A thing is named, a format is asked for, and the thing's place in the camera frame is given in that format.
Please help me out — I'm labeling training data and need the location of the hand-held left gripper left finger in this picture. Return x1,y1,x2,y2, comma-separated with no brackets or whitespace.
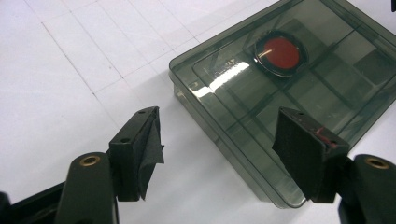
108,105,165,203

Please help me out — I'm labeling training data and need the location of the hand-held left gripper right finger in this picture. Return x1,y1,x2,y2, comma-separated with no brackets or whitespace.
271,105,351,204

